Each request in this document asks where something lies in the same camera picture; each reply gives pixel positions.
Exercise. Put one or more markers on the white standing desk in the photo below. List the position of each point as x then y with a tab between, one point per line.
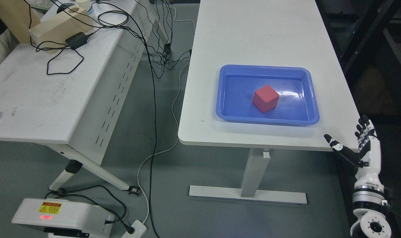
282	33

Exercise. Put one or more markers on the wooden block on table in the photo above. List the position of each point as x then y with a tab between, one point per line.
53	32

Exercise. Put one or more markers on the white folding table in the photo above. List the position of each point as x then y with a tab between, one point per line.
73	114

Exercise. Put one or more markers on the blue plastic tray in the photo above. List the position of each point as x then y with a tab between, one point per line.
297	104

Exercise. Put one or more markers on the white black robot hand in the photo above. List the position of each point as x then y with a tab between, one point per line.
368	159

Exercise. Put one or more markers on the white box appliance on floor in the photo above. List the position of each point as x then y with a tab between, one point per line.
61	218

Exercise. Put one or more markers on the black power adapter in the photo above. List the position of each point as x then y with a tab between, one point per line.
77	40

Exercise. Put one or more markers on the white power strip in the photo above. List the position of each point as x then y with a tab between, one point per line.
138	230

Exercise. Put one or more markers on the pink red cube block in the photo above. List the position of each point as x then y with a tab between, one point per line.
265	98

